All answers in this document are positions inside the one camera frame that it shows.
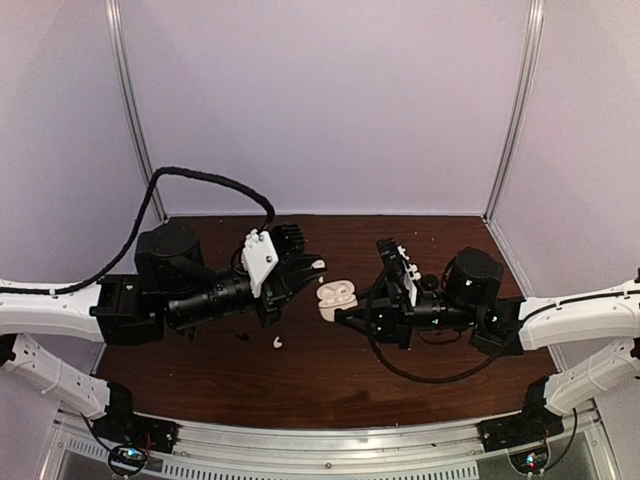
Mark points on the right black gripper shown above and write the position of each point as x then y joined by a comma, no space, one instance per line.
392,314

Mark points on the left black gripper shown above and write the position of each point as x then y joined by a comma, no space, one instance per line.
281,283

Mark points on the white earbud charging case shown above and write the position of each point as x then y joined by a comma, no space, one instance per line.
335,295

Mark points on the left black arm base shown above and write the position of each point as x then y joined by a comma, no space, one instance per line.
129,438

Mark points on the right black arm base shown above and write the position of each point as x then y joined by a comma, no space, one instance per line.
527,433

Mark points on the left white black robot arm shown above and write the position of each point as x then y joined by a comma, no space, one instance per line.
171,289

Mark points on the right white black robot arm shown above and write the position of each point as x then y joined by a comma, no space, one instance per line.
467,299

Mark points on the black round earbud case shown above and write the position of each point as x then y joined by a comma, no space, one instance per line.
429,282

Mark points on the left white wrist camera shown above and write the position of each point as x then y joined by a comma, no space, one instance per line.
264,250

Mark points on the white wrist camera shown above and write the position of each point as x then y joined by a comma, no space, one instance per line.
264,250
401,270

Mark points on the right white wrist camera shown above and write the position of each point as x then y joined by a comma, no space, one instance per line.
401,270

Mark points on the aluminium front rail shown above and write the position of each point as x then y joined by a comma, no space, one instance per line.
451,450

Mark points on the left aluminium frame post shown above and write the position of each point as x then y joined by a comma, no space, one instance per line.
132,116

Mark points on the aluminium frame post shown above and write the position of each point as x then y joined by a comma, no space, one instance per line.
132,116
529,60

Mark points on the right aluminium frame post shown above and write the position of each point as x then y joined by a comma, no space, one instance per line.
529,60

